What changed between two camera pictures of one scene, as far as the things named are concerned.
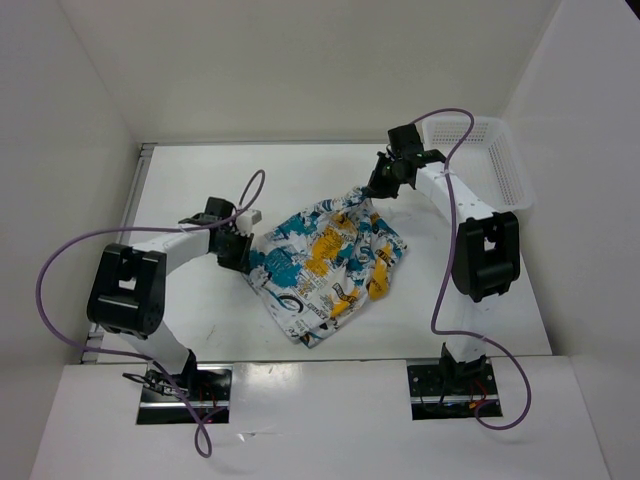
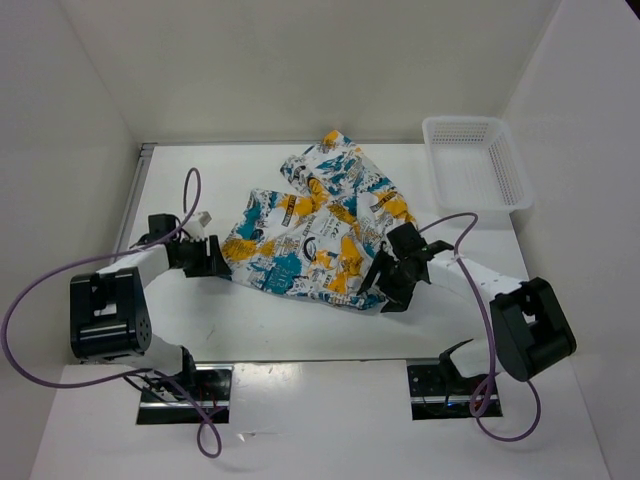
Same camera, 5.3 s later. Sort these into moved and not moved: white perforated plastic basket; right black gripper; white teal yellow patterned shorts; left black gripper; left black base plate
Moved: right black gripper; white teal yellow patterned shorts; left black gripper
Not moved: left black base plate; white perforated plastic basket
